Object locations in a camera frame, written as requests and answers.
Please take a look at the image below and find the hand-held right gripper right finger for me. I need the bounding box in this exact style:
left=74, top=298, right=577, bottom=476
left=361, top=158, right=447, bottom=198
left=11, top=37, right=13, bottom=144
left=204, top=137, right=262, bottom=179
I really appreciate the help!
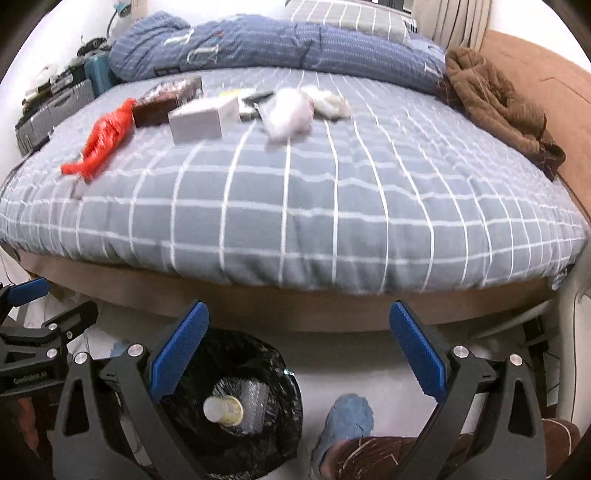
left=389, top=300, right=548, bottom=480

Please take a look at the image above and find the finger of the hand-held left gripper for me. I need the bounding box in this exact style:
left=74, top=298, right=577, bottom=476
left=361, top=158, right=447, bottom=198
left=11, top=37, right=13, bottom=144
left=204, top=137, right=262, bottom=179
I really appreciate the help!
left=28, top=300, right=99, bottom=365
left=0, top=278, right=51, bottom=324

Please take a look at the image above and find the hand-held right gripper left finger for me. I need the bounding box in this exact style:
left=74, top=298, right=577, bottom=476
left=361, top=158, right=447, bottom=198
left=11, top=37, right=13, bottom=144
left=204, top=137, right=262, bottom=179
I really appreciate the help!
left=51, top=300, right=218, bottom=480

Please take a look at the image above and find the bin with black liner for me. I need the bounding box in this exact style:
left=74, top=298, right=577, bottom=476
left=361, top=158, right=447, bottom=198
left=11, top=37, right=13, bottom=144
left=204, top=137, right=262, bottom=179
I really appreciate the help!
left=157, top=328, right=303, bottom=478

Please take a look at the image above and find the red plastic bag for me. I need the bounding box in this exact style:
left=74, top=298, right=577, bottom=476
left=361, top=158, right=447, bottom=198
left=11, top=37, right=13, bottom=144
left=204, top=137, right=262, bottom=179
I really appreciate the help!
left=60, top=99, right=137, bottom=181

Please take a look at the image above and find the brown box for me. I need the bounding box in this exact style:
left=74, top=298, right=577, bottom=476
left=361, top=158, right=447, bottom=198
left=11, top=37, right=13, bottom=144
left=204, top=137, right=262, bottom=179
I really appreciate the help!
left=131, top=76, right=204, bottom=127

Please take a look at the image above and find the white box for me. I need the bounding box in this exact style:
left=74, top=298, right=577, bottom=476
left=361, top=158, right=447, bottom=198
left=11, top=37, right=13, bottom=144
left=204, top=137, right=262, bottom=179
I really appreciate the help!
left=168, top=95, right=241, bottom=144

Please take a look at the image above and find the white plastic bag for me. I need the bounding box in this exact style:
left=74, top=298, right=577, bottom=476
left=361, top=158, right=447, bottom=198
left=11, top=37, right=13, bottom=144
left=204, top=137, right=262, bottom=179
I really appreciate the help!
left=257, top=85, right=352, bottom=141

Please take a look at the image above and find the black pouch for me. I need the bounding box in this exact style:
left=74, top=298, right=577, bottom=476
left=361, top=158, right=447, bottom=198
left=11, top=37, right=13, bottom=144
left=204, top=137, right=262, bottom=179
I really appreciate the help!
left=240, top=90, right=276, bottom=121

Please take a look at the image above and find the blue slipper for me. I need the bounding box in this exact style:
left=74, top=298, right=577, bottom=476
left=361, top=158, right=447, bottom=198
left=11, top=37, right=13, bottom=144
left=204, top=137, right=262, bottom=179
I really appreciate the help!
left=108, top=339, right=134, bottom=361
left=314, top=393, right=375, bottom=462

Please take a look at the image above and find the person's right leg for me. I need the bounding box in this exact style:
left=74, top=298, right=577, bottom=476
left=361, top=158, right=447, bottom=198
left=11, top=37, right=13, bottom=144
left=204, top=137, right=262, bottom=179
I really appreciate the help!
left=318, top=418, right=580, bottom=480

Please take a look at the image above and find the white chair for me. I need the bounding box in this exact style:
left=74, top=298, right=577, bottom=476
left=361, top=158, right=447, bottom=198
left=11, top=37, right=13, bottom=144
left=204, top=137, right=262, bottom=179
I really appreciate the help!
left=471, top=263, right=591, bottom=421

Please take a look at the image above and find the grey checked bed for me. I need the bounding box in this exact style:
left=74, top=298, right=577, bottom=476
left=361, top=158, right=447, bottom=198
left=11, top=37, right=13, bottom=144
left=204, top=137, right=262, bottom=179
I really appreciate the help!
left=0, top=69, right=589, bottom=296

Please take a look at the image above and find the grey suitcase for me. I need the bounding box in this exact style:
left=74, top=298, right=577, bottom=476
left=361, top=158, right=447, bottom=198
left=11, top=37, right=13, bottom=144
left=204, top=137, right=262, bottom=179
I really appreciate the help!
left=16, top=78, right=95, bottom=155

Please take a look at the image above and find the teal storage box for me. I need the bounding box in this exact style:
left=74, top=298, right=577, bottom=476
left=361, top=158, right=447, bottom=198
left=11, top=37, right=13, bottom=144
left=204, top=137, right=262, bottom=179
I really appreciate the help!
left=84, top=53, right=116, bottom=97

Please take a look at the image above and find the black bag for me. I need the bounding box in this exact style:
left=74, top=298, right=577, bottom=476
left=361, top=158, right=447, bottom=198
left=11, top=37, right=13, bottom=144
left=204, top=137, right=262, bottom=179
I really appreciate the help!
left=76, top=39, right=114, bottom=58

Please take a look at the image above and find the brown jacket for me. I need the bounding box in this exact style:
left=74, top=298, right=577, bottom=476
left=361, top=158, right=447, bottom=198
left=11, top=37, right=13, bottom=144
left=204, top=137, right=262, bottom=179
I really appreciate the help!
left=444, top=46, right=566, bottom=181

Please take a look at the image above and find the wooden headboard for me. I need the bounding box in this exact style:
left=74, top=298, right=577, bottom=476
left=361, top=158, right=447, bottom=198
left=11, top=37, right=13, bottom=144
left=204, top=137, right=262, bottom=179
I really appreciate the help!
left=480, top=30, right=591, bottom=227

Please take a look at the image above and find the blue desk lamp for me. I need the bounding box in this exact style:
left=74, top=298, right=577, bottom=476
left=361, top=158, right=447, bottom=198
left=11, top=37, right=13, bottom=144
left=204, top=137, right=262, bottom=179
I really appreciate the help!
left=106, top=0, right=134, bottom=42

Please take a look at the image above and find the blue striped duvet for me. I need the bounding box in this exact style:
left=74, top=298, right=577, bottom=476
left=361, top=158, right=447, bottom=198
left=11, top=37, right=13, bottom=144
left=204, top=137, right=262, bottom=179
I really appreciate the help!
left=108, top=13, right=448, bottom=95

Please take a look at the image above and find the beige curtain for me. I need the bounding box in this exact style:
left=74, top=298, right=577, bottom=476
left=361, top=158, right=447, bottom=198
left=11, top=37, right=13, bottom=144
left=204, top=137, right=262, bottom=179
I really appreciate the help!
left=413, top=0, right=490, bottom=49

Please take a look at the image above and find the grey checked pillow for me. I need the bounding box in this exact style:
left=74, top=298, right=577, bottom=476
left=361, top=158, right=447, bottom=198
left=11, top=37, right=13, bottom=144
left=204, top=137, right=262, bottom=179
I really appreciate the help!
left=284, top=0, right=411, bottom=44

